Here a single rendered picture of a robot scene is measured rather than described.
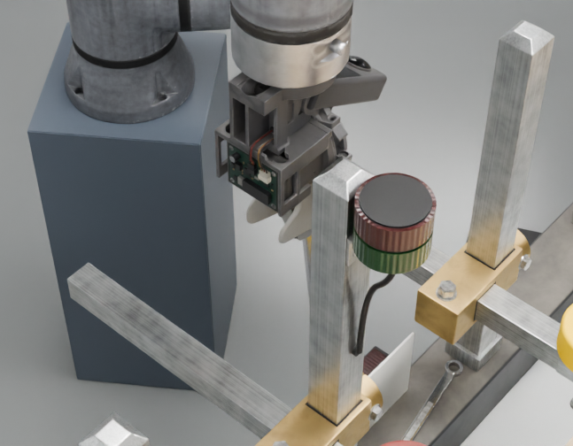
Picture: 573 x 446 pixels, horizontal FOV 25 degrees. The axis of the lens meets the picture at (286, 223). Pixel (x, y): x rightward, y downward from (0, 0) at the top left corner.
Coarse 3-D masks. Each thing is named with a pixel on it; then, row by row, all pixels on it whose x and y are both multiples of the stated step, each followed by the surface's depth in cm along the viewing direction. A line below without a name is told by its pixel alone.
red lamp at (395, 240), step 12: (420, 180) 96; (432, 192) 95; (432, 204) 94; (360, 216) 93; (432, 216) 93; (360, 228) 94; (372, 228) 93; (384, 228) 93; (396, 228) 93; (408, 228) 93; (420, 228) 93; (432, 228) 95; (372, 240) 94; (384, 240) 93; (396, 240) 93; (408, 240) 93; (420, 240) 94
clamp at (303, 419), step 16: (368, 384) 120; (304, 400) 119; (368, 400) 119; (288, 416) 118; (304, 416) 118; (320, 416) 118; (352, 416) 118; (368, 416) 120; (272, 432) 116; (288, 432) 116; (304, 432) 116; (320, 432) 116; (336, 432) 116; (352, 432) 119
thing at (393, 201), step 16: (384, 176) 96; (400, 176) 96; (368, 192) 95; (384, 192) 95; (400, 192) 95; (416, 192) 95; (368, 208) 94; (384, 208) 94; (400, 208) 94; (416, 208) 94; (384, 224) 93; (400, 224) 93; (416, 224) 93; (352, 256) 100; (368, 304) 106; (352, 352) 111
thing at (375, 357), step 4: (372, 352) 144; (376, 352) 144; (380, 352) 144; (368, 356) 143; (372, 356) 143; (376, 356) 143; (380, 356) 143; (384, 356) 143; (364, 360) 143; (368, 360) 143; (372, 360) 143; (376, 360) 143; (380, 360) 143; (364, 364) 142; (368, 364) 142; (372, 364) 142; (376, 364) 142; (364, 368) 142; (368, 368) 142; (372, 368) 142; (364, 372) 142; (368, 372) 142
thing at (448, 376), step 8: (456, 360) 142; (448, 368) 142; (448, 376) 141; (456, 376) 141; (440, 384) 140; (448, 384) 140; (432, 392) 139; (440, 392) 139; (432, 400) 139; (424, 408) 138; (432, 408) 138; (416, 416) 137; (424, 416) 137; (416, 424) 137; (408, 432) 136; (416, 432) 136; (408, 440) 135
